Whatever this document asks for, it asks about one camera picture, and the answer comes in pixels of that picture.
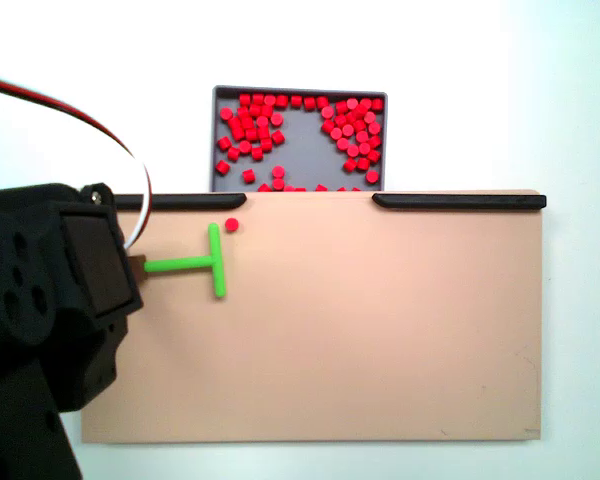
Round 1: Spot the grey rectangular container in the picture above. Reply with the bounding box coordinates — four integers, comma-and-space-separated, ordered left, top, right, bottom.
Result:
209, 84, 389, 193

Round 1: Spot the black edge rail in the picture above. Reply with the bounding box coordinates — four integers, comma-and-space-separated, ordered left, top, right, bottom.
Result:
371, 192, 548, 211
110, 193, 248, 211

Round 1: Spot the white red black cable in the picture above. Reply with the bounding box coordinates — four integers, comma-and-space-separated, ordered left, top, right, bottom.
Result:
0, 71, 155, 250

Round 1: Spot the tan rectangular board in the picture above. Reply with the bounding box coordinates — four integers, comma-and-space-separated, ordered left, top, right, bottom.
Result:
79, 188, 545, 445

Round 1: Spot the green T pusher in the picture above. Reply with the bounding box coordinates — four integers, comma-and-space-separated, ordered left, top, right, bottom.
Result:
129, 222, 228, 300

